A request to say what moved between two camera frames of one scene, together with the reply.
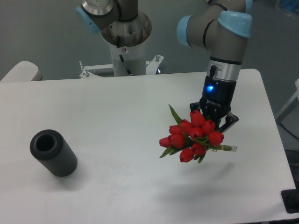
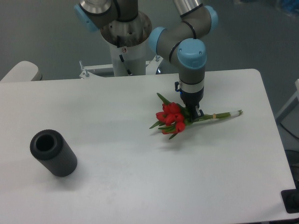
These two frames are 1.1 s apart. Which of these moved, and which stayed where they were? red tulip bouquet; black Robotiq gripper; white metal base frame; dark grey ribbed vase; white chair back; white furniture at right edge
Moved: black Robotiq gripper; red tulip bouquet
Stayed: dark grey ribbed vase; white furniture at right edge; white metal base frame; white chair back
